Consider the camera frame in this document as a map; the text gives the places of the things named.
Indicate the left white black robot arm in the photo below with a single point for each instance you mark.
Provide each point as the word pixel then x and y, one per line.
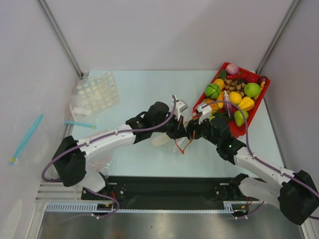
pixel 72 156

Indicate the toy pineapple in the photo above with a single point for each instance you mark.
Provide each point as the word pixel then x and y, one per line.
pixel 215 107

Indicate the green toy pear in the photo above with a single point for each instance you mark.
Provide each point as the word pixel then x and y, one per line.
pixel 239 119

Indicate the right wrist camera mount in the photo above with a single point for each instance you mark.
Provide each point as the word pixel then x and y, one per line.
pixel 204 111

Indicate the bag of white round stickers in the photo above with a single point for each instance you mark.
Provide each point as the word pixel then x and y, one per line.
pixel 95 95

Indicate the white slotted cable duct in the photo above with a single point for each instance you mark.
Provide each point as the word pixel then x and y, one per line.
pixel 79 207

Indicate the green toy watermelon ball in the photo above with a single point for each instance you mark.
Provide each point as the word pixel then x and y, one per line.
pixel 212 91

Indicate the dark red toy fruit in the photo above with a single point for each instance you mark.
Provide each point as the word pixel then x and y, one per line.
pixel 263 80

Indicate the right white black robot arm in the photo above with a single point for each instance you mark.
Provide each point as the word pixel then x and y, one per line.
pixel 294 193

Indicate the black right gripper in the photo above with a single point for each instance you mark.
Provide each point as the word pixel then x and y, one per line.
pixel 196 127

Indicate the clear bag with orange zipper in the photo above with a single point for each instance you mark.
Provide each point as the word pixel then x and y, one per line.
pixel 178 144

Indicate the toy green onion leek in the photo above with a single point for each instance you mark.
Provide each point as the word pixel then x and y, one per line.
pixel 160 140

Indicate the orange toy fruit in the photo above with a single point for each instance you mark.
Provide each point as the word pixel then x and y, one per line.
pixel 220 83

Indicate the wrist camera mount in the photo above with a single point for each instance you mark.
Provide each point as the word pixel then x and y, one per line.
pixel 178 106
pixel 204 111

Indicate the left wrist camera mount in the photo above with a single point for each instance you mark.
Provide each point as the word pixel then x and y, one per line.
pixel 178 106

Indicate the brown toy mushrooms cluster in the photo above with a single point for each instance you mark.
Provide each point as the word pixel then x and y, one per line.
pixel 235 85

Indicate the yellow toy bell pepper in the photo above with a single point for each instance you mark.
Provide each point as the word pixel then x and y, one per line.
pixel 246 104

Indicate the red plastic tray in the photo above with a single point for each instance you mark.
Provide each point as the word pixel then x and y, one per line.
pixel 248 115

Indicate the green toy apple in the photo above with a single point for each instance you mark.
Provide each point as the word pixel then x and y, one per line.
pixel 252 90

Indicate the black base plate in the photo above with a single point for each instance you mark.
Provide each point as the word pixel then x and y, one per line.
pixel 169 193

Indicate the clear bag with teal zipper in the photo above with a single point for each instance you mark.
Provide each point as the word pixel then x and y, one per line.
pixel 38 137

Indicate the yellow toy lemon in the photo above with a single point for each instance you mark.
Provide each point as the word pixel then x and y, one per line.
pixel 235 98

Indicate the clear bag teal zipper table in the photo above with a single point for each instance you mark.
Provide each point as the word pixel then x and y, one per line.
pixel 80 124

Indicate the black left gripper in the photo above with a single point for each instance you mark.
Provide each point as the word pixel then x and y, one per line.
pixel 179 131

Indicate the pink toy onion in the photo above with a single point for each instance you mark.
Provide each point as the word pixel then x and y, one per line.
pixel 232 69

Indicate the red toy chili pepper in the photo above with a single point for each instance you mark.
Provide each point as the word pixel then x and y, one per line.
pixel 239 76

